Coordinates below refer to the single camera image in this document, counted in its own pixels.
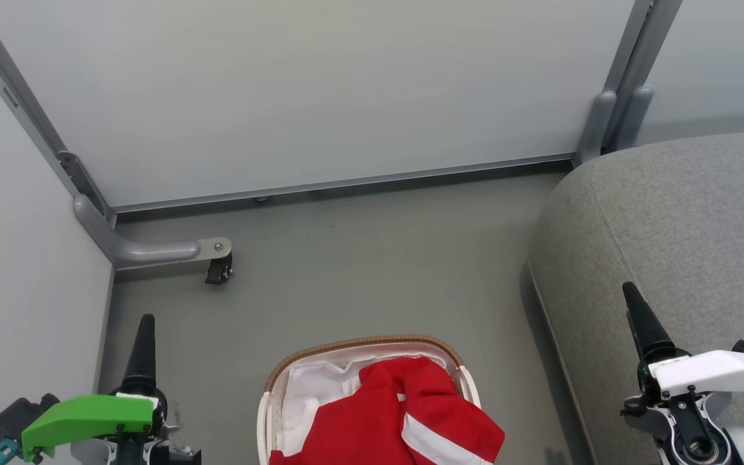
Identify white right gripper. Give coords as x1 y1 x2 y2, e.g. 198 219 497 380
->
621 282 744 415

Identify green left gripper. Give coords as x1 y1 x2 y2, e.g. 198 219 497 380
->
21 315 168 463

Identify red and white garment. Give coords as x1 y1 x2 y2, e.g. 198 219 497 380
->
269 356 506 465

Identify grey fabric sofa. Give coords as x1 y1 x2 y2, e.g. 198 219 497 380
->
527 128 744 465

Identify grey partition foot with plate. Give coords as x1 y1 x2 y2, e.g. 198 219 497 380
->
73 194 233 270

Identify black caster wheel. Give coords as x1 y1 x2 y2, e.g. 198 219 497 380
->
204 254 234 285

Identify white laundry basket brown rim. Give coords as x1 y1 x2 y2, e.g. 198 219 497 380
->
256 335 482 465

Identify white basket liner cloth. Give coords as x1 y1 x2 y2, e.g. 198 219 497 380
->
275 354 437 458

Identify grey partition bottom rail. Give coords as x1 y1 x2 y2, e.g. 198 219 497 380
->
110 152 577 214

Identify grey partition double post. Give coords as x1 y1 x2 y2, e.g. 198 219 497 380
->
603 0 684 98

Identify grey partition corner post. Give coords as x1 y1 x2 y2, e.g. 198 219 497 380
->
0 0 116 228

